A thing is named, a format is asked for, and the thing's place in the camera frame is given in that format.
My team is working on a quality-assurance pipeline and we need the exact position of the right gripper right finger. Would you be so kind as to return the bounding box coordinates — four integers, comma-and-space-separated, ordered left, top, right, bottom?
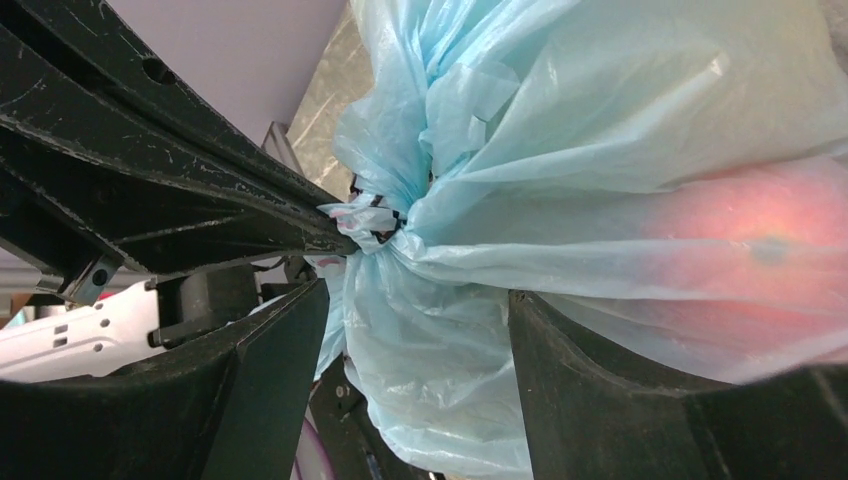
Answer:
508, 291, 847, 479

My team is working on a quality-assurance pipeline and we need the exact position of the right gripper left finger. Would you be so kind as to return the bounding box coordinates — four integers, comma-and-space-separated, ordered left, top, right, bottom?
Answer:
1, 280, 329, 479

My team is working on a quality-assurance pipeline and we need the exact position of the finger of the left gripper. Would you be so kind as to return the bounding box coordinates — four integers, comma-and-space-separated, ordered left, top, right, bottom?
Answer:
1, 1, 355, 276

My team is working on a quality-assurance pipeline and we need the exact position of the light blue plastic bag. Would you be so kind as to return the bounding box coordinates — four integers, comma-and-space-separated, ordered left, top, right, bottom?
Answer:
316, 1, 847, 479

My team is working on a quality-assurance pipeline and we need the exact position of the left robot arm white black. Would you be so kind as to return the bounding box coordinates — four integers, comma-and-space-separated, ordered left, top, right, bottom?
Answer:
1, 1, 354, 382

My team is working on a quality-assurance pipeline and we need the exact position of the pink fake peach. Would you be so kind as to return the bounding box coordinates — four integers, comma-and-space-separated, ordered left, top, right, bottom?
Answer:
644, 157, 847, 355

